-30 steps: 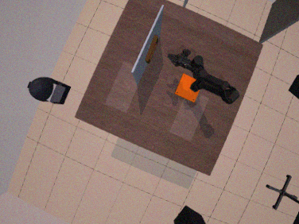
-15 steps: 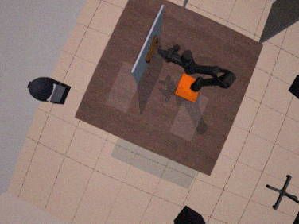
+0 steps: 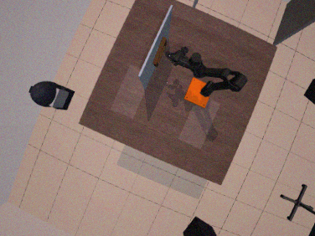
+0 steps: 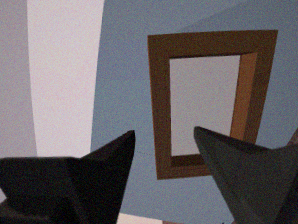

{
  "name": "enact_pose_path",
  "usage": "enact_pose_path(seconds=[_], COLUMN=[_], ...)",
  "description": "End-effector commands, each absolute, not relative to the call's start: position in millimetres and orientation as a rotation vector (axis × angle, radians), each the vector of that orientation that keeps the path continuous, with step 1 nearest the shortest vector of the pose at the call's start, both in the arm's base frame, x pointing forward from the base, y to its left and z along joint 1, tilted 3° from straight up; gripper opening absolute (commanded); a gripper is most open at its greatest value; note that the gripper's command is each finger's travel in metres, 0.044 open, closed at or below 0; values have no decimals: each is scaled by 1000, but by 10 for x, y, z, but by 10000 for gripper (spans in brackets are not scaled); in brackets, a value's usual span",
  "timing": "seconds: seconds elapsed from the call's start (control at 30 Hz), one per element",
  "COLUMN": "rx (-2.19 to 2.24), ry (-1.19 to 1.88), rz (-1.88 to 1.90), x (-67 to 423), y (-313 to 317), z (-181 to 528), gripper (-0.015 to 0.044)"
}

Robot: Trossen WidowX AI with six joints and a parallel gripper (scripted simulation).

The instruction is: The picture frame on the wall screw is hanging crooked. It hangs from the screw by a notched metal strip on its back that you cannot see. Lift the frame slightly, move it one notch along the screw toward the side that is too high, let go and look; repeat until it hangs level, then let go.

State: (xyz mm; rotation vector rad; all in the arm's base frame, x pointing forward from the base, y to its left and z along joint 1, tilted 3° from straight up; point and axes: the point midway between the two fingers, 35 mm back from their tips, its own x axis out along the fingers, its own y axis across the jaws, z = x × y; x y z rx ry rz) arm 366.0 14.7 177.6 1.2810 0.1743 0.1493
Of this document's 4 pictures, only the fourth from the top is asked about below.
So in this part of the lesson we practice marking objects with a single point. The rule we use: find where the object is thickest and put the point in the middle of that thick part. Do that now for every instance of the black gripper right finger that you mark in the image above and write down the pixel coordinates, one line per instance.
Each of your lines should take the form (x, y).
(258, 184)

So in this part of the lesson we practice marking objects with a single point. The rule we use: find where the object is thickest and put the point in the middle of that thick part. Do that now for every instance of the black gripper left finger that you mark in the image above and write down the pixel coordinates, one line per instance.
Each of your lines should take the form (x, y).
(95, 184)

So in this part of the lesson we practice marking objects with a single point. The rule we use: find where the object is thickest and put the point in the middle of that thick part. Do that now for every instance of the brown wooden picture frame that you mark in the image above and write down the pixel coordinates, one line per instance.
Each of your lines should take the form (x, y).
(214, 80)

